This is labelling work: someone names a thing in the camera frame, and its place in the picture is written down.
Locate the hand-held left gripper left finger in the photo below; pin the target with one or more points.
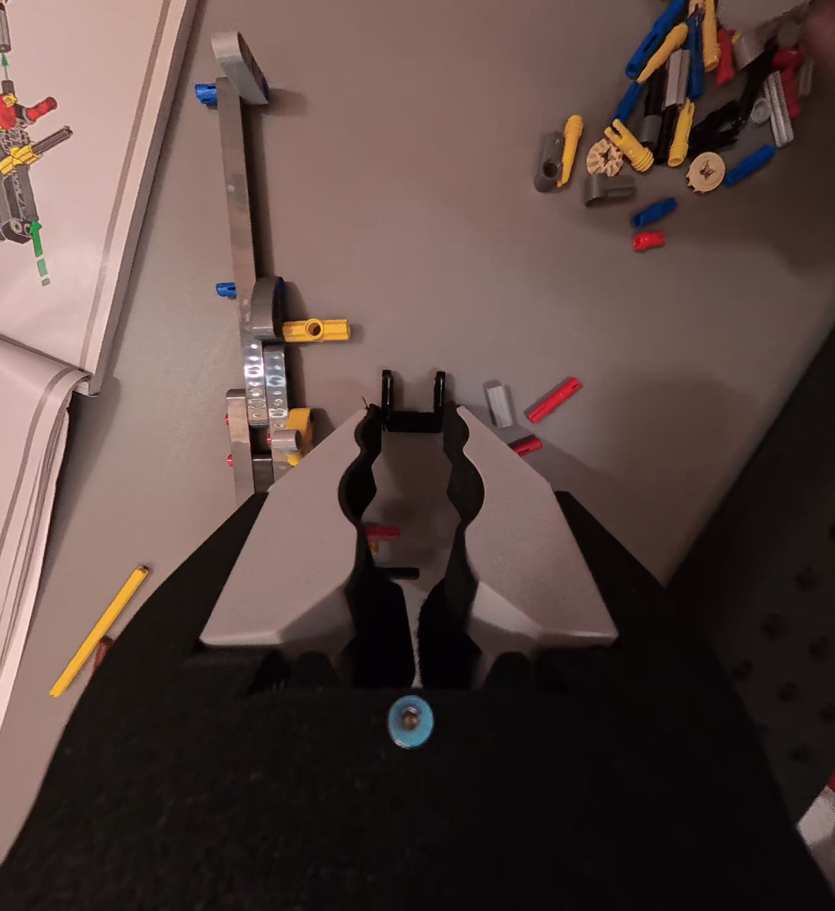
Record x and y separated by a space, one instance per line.
282 569

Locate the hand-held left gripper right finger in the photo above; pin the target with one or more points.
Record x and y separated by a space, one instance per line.
538 569

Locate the long red lego pin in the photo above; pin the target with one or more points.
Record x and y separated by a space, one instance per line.
526 446
552 401

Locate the light grey lego sleeve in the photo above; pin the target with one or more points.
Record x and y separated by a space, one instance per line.
500 406

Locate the long yellow lego axle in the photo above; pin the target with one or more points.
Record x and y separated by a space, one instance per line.
100 630

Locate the black lego fork piece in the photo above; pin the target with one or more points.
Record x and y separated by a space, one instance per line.
414 421

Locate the long grey lego beam assembly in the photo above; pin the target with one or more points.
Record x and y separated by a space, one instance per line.
236 213

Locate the pile of small lego pieces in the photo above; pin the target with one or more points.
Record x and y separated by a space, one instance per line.
673 85

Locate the short brown lego axle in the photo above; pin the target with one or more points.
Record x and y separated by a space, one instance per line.
104 651

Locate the small red lego pin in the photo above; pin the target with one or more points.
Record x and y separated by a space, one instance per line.
649 240

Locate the small blue lego pin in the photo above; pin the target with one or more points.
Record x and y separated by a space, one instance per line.
653 213

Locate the lego instruction booklet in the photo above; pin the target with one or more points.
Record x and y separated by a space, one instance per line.
104 142

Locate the black perforated board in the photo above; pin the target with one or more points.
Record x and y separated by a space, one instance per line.
802 534

